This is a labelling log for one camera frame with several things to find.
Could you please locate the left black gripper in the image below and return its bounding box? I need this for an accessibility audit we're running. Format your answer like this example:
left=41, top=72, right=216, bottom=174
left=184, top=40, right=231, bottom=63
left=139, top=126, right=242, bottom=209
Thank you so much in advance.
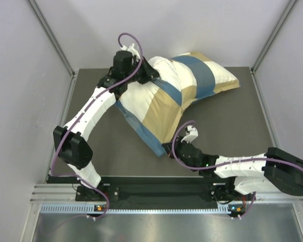
left=123, top=54, right=161, bottom=83

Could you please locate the white pillow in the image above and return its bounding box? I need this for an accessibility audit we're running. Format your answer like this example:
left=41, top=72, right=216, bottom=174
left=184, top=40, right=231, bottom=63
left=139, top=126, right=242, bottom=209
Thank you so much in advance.
left=148, top=56, right=197, bottom=90

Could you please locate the checkered blue beige white pillowcase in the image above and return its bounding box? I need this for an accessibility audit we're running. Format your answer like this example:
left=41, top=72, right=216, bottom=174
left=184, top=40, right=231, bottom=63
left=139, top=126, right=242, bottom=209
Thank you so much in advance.
left=116, top=52, right=240, bottom=157

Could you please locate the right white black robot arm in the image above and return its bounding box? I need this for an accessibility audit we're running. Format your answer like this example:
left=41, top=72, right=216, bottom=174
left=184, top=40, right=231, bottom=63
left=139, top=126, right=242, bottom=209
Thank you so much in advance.
left=162, top=140, right=303, bottom=200

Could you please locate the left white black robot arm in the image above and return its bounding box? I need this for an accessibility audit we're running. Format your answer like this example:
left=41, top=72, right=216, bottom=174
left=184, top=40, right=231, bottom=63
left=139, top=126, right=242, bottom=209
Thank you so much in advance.
left=53, top=46, right=159, bottom=200

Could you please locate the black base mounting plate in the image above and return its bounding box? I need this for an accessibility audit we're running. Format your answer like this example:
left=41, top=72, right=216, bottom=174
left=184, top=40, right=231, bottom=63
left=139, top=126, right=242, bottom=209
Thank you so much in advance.
left=46, top=175, right=265, bottom=202

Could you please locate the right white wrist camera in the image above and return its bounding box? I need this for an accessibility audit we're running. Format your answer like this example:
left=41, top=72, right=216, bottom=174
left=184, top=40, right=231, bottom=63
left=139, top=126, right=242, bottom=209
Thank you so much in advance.
left=180, top=125, right=198, bottom=144

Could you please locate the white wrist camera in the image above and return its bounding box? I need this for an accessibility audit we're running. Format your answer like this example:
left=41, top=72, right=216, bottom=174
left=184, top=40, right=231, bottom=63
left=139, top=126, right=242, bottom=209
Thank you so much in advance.
left=180, top=125, right=198, bottom=144
left=121, top=43, right=141, bottom=60

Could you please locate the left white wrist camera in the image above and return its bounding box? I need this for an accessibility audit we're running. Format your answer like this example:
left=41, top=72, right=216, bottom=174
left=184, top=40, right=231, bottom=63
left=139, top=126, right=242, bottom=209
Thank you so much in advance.
left=121, top=43, right=141, bottom=60

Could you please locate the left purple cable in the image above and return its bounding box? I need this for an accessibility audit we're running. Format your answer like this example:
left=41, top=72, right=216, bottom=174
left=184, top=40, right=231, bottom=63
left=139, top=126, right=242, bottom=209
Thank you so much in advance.
left=49, top=32, right=144, bottom=220

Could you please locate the purple cable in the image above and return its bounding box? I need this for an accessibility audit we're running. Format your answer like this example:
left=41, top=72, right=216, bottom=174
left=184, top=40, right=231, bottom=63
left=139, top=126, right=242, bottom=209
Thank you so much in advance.
left=49, top=32, right=144, bottom=220
left=171, top=120, right=303, bottom=187

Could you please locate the grey slotted cable duct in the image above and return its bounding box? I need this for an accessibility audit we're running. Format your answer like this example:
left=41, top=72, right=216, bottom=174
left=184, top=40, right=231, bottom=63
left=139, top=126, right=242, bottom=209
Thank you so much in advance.
left=40, top=203, right=245, bottom=215

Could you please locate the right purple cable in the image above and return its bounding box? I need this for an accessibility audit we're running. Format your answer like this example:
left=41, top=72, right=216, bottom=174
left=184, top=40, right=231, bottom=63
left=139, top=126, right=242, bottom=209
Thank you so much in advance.
left=171, top=120, right=303, bottom=187

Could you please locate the left aluminium frame post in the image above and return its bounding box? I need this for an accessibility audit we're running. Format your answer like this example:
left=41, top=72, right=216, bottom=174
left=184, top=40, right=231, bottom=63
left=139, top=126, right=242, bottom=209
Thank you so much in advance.
left=26, top=0, right=75, bottom=77

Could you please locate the aluminium frame post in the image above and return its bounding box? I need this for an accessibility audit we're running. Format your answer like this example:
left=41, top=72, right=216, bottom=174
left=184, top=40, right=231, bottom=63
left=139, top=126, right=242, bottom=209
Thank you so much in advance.
left=26, top=0, right=75, bottom=77
left=250, top=0, right=299, bottom=75

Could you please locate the right aluminium frame post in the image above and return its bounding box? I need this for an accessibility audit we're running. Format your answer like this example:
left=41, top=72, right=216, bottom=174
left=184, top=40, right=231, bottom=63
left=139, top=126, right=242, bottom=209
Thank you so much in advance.
left=250, top=0, right=299, bottom=75

